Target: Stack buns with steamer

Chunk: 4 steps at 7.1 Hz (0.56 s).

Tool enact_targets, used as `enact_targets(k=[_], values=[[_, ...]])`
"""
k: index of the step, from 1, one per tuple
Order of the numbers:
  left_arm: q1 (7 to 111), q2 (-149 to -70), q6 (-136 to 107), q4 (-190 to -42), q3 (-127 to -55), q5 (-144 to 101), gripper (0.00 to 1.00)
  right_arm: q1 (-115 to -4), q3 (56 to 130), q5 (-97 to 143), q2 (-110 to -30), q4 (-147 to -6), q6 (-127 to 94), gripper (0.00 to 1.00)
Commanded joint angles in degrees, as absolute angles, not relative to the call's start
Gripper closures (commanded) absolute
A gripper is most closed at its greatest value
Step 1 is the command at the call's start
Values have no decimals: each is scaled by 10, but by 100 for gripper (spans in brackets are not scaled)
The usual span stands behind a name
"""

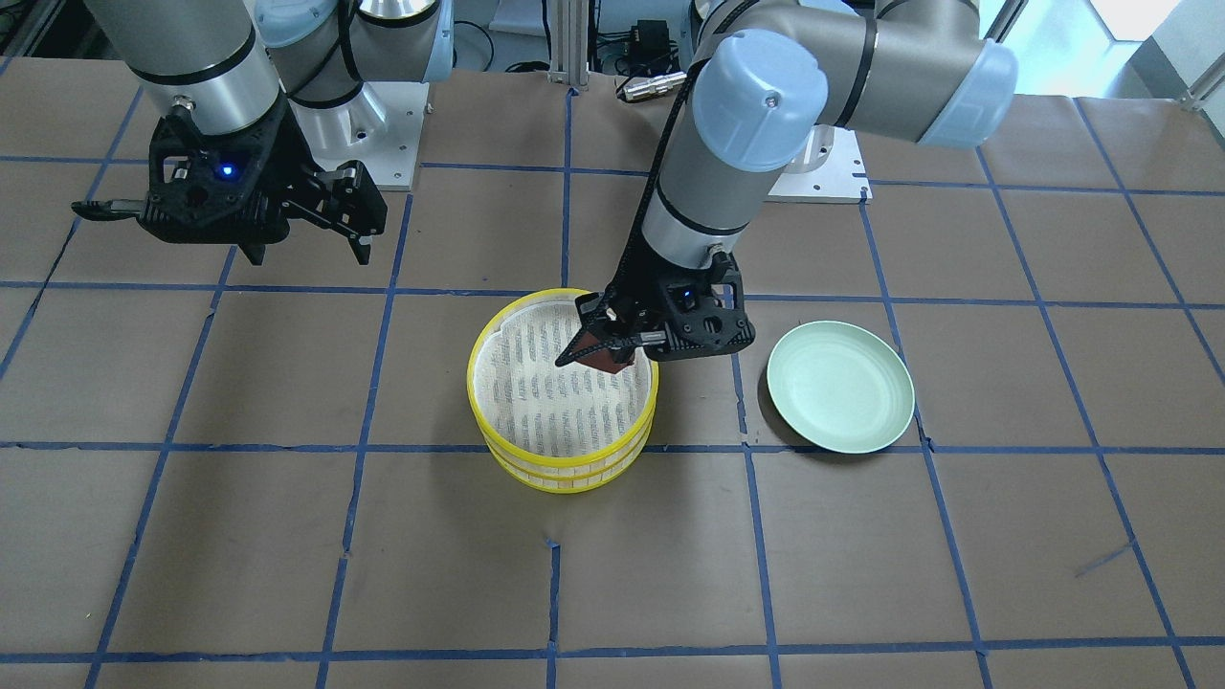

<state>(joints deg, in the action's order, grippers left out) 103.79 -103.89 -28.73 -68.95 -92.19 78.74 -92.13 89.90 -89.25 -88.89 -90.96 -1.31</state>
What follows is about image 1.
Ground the mint green plate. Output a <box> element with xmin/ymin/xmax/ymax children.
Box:
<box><xmin>766</xmin><ymin>320</ymin><xmax>916</xmax><ymax>455</ymax></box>

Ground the brown steamed bun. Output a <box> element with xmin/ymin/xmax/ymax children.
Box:
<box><xmin>576</xmin><ymin>331</ymin><xmax>637</xmax><ymax>375</ymax></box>

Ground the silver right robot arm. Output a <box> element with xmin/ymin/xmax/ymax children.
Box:
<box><xmin>74</xmin><ymin>1</ymin><xmax>454</xmax><ymax>265</ymax></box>

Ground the black power adapter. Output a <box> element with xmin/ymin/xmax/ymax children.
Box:
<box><xmin>626</xmin><ymin>18</ymin><xmax>671</xmax><ymax>64</ymax></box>

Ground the aluminium frame post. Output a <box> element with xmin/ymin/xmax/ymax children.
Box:
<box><xmin>546</xmin><ymin>1</ymin><xmax>593</xmax><ymax>93</ymax></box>

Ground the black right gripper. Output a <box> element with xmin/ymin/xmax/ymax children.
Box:
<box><xmin>136</xmin><ymin>93</ymin><xmax>387</xmax><ymax>266</ymax></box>

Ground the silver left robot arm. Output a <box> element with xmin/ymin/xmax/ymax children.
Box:
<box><xmin>556</xmin><ymin>1</ymin><xmax>1019</xmax><ymax>371</ymax></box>

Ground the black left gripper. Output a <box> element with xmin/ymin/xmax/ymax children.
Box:
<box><xmin>555</xmin><ymin>249</ymin><xmax>756</xmax><ymax>369</ymax></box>

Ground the yellow steamer basket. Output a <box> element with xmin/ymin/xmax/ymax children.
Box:
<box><xmin>481</xmin><ymin>421</ymin><xmax>655</xmax><ymax>494</ymax></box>
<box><xmin>466</xmin><ymin>288</ymin><xmax>659</xmax><ymax>468</ymax></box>

